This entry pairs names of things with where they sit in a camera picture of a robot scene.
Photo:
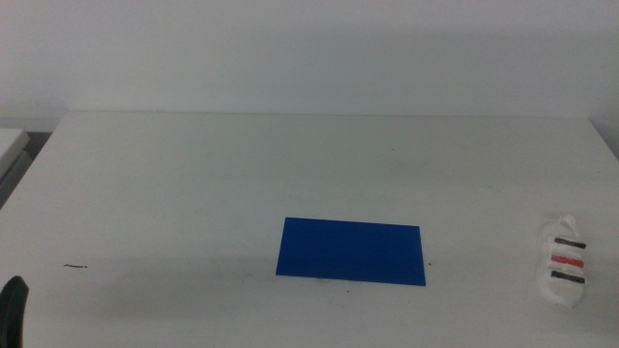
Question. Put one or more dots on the blue rectangular mat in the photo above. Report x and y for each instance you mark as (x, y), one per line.
(350, 251)

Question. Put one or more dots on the small dark thread scrap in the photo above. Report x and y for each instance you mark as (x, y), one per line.
(75, 266)

